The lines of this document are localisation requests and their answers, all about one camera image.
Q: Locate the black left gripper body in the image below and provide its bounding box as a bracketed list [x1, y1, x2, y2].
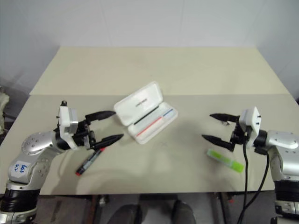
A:
[72, 118, 97, 150]

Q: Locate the grey crumpled cloth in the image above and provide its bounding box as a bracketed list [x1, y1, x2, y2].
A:
[0, 91, 10, 131]

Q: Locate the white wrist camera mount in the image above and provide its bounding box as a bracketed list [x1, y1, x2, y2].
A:
[57, 100, 78, 150]
[238, 106, 261, 148]

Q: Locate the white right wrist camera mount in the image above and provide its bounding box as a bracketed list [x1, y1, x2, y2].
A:
[238, 106, 261, 148]

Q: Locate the dark rounded right foot shape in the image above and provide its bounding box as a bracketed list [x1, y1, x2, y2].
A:
[171, 199, 197, 224]

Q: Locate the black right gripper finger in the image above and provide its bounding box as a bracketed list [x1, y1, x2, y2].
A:
[201, 134, 235, 152]
[209, 113, 240, 124]

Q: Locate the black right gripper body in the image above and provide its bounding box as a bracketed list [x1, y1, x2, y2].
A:
[229, 121, 249, 147]

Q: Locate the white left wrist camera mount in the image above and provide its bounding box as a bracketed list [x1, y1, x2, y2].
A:
[57, 100, 78, 150]

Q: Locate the green highlighter pen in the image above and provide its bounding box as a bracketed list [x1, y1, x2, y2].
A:
[206, 148, 244, 174]

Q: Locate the white open pencil case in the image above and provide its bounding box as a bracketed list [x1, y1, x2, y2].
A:
[113, 81, 179, 145]

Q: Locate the black red marker pen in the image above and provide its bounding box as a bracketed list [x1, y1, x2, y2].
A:
[75, 147, 105, 176]

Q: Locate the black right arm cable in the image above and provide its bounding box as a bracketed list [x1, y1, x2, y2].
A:
[236, 130, 271, 224]

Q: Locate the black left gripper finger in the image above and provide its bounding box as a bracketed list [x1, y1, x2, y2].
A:
[85, 110, 116, 123]
[93, 133, 124, 150]

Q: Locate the metal table leg frame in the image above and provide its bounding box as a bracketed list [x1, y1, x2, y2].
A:
[90, 194, 110, 224]

